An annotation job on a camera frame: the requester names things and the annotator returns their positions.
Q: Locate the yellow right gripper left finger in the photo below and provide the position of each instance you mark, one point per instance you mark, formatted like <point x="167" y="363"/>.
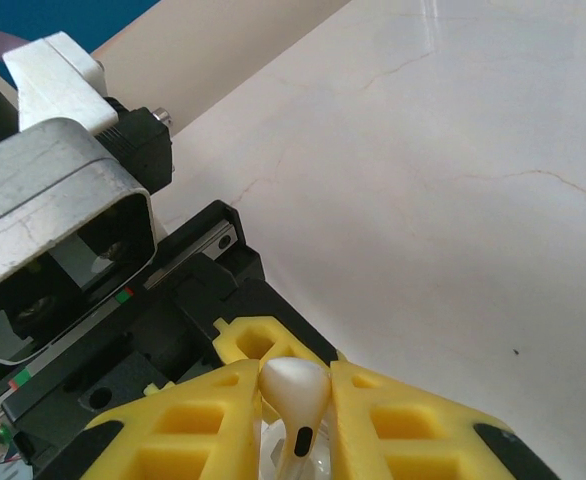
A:
<point x="183" y="425"/>

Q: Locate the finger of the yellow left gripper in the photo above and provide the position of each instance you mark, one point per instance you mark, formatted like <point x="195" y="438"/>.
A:
<point x="158" y="388"/>
<point x="233" y="345"/>

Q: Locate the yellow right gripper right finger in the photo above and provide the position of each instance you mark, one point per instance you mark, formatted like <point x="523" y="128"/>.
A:
<point x="413" y="435"/>

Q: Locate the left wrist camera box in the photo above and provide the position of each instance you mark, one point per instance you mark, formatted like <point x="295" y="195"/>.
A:
<point x="48" y="190"/>

